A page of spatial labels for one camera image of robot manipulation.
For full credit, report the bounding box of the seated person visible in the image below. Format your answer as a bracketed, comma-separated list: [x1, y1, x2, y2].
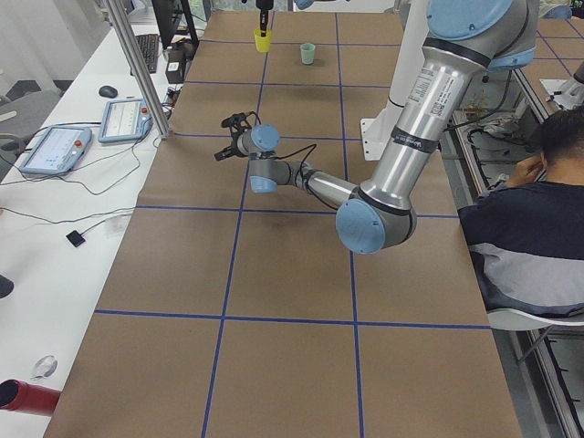
[458, 107, 583, 318]

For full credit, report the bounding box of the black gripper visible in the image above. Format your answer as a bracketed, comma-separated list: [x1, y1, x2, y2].
[255, 0, 272, 37]
[214, 132, 242, 160]

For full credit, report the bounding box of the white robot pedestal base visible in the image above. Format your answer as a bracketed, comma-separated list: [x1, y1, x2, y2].
[359, 0, 434, 163]

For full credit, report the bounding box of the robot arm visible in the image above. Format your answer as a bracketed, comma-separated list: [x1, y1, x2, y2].
[214, 1, 539, 254]
[255, 0, 332, 37]

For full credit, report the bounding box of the aluminium frame post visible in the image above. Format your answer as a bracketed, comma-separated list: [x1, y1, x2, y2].
[104, 0, 171, 140]

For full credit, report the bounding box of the black box device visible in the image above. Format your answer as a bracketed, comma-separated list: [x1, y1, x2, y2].
[165, 44, 187, 84]

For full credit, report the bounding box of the yellow plastic cup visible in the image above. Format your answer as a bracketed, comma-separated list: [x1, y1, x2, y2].
[254, 27, 272, 54]

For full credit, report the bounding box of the far teach pendant tablet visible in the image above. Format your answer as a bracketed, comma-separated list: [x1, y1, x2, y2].
[99, 99, 152, 143]

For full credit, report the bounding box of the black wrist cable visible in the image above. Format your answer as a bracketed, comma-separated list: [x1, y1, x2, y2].
[245, 110, 318, 183]

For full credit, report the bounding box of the teach pendant tablet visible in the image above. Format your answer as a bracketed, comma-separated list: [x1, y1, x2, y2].
[99, 99, 152, 143]
[19, 126, 93, 176]

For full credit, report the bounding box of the green plastic cup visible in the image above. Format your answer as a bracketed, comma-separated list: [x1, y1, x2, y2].
[299, 43, 316, 65]

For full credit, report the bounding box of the red thermos bottle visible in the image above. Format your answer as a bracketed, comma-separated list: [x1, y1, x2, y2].
[1, 380, 61, 416]

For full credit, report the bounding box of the near teach pendant tablet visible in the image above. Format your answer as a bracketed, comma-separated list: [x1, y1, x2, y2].
[19, 126, 93, 176]

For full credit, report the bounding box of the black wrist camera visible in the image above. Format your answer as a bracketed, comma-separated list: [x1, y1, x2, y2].
[221, 111, 256, 132]

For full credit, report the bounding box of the black computer monitor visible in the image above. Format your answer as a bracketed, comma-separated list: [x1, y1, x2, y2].
[151, 0, 199, 48]

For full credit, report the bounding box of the black computer mouse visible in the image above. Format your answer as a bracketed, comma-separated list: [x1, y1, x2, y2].
[99, 85, 119, 99]

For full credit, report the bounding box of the black keyboard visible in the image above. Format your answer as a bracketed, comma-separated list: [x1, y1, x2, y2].
[135, 34, 159, 74]

